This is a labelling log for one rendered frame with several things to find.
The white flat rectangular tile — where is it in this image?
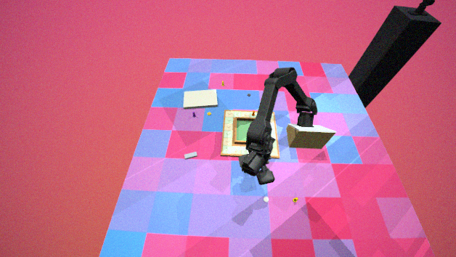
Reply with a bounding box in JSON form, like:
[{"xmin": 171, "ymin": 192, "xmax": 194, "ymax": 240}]
[{"xmin": 183, "ymin": 89, "xmax": 218, "ymax": 109}]

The cream ring of arrow squares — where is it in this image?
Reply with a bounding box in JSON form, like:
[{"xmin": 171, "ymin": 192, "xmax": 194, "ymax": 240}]
[{"xmin": 222, "ymin": 111, "xmax": 278, "ymax": 156}]

